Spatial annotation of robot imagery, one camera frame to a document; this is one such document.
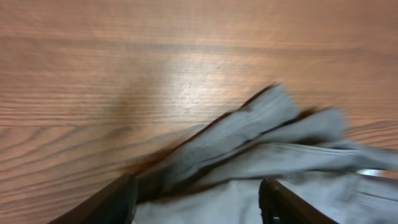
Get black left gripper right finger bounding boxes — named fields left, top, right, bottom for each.
left=259, top=178, right=337, bottom=224

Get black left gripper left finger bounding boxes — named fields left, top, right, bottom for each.
left=49, top=174, right=138, bottom=224

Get grey shorts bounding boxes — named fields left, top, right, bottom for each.
left=134, top=85, right=397, bottom=224

